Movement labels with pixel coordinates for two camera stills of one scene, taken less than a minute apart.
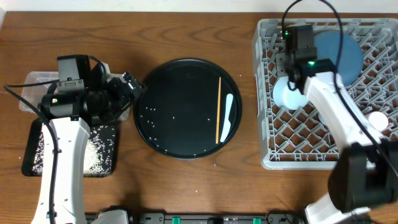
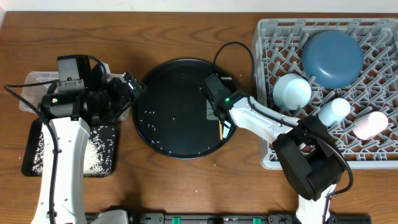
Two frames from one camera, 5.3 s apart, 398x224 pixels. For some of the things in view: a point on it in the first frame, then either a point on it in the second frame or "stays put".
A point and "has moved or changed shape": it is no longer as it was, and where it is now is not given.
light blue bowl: (286, 98) stays put
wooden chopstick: (218, 111) has moved or changed shape
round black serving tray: (190, 109) stays put
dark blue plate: (328, 43) stays put
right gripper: (280, 64) → (212, 107)
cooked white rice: (97, 154) stays put
